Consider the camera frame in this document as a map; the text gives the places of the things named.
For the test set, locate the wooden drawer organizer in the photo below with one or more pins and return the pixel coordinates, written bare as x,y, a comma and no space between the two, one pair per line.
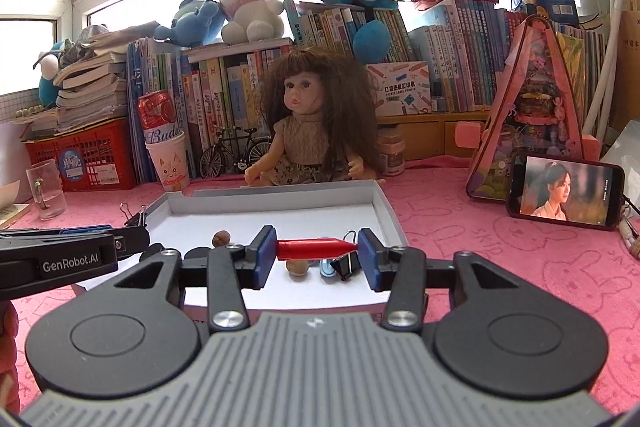
435,132

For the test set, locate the row of upright books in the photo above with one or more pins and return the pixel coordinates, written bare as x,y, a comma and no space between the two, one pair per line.
235,87

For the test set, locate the black smartphone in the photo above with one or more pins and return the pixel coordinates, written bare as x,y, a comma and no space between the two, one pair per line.
560,192

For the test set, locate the brown walnut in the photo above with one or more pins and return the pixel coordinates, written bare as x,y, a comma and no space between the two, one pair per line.
221,238
297,268

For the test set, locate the white cat print paper cup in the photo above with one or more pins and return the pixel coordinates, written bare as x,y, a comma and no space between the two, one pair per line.
167,167

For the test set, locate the pink bunny print tablecloth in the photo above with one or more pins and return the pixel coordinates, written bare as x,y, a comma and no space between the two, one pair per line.
475,232

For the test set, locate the pink triangular toy house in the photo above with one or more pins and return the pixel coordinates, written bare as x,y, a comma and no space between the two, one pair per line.
530,107

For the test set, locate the black round disc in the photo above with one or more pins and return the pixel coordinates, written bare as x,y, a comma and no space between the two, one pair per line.
197,253
151,252

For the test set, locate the black model bicycle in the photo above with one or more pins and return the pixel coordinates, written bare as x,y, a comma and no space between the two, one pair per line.
235,144

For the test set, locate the grey plush toy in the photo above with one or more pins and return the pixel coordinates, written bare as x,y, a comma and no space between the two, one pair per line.
87,38

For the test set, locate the red and white drink can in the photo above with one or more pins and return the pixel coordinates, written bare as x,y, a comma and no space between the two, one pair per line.
157,112

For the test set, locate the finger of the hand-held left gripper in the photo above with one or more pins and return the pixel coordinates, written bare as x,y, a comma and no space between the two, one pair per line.
85,230
131,239

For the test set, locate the white pipe rack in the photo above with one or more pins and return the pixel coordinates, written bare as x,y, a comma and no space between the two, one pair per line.
612,57

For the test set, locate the stack of lying books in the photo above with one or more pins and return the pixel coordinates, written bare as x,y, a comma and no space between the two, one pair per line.
90,97

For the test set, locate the black binder clip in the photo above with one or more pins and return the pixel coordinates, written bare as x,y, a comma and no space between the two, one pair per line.
135,219
347,267

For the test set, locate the thin illustrated book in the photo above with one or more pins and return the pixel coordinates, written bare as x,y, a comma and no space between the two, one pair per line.
10,212

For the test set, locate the brown-haired doll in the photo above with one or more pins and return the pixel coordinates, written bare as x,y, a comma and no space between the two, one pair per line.
300,132

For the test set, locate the small blue patterned object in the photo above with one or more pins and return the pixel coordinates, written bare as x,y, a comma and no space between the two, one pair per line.
326,268

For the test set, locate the colourful pencil print box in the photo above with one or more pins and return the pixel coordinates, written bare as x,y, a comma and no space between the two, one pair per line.
400,89

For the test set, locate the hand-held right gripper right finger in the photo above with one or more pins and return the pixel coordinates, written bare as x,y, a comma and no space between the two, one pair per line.
367,262

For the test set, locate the small lidded jar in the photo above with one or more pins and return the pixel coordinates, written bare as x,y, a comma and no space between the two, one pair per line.
390,154

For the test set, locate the stack of papers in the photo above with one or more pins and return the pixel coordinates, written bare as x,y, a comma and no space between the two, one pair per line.
42,123

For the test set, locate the red plastic crate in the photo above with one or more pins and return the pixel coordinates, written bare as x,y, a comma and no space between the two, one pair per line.
105,157

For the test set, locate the clear glass mug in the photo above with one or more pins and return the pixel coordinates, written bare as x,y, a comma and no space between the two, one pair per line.
47,192

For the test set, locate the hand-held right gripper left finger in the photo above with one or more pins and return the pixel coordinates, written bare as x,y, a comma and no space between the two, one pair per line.
265,257

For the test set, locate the red pen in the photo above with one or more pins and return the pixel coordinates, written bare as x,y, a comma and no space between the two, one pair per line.
310,248

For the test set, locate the person's left hand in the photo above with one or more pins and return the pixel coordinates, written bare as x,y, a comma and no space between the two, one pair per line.
7,357

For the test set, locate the white plastic bag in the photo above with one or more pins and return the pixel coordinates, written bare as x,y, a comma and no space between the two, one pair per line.
625,147

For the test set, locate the blue lying plush toy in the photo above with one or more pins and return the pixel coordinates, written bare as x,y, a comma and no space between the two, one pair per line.
192,24

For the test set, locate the small blue and white plush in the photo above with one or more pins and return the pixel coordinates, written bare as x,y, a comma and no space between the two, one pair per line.
47,89

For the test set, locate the brown cardboard sheet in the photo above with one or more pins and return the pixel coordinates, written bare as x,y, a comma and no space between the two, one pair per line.
630,67

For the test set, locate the white shallow cardboard tray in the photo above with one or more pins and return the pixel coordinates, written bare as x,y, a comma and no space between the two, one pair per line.
275,217

